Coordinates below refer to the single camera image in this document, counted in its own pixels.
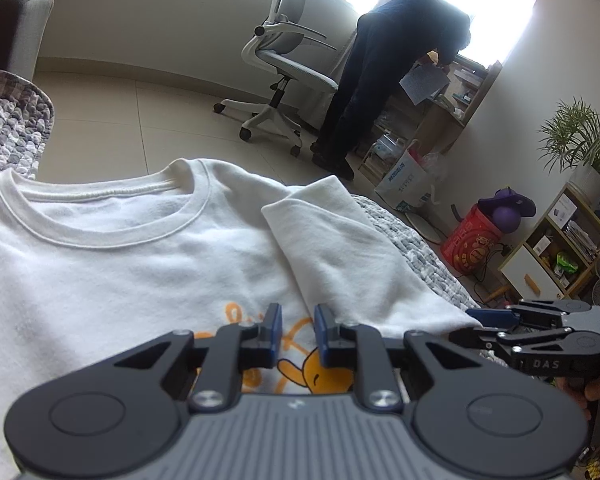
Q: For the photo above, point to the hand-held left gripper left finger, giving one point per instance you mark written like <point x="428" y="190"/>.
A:
<point x="275" y="325"/>

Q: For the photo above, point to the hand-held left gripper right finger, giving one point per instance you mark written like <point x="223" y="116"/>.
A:
<point x="322" y="330"/>

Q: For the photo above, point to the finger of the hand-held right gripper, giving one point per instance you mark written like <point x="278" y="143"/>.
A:
<point x="490" y="317"/>
<point x="480" y="339"/>

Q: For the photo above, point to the white printed t-shirt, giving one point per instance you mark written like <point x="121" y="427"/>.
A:
<point x="130" y="260"/>

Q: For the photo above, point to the wooden storage cabinet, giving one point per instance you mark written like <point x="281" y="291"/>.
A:
<point x="522" y="270"/>

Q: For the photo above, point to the red printed bucket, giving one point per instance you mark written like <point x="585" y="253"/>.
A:
<point x="470" y="245"/>

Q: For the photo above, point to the purple ball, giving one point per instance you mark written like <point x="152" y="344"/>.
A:
<point x="506" y="219"/>

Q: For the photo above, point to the purple cap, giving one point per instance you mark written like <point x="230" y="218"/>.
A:
<point x="510" y="200"/>

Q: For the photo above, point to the white cardboard box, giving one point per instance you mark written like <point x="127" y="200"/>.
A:
<point x="405" y="180"/>

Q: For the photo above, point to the potted green plant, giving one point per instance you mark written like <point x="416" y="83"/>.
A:
<point x="580" y="135"/>

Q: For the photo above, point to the wooden shelf desk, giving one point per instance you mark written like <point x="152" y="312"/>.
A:
<point x="460" y="110"/>

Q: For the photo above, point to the white paper sheets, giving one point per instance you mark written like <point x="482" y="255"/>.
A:
<point x="422" y="82"/>

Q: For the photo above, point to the grey office chair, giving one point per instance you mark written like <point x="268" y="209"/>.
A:
<point x="290" y="30"/>

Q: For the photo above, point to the window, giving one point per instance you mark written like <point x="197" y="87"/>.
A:
<point x="495" y="10"/>

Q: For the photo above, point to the grey checked quilt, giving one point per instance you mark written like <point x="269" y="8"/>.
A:
<point x="10" y="125"/>

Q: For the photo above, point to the dark grey sofa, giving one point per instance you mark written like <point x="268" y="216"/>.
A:
<point x="20" y="20"/>

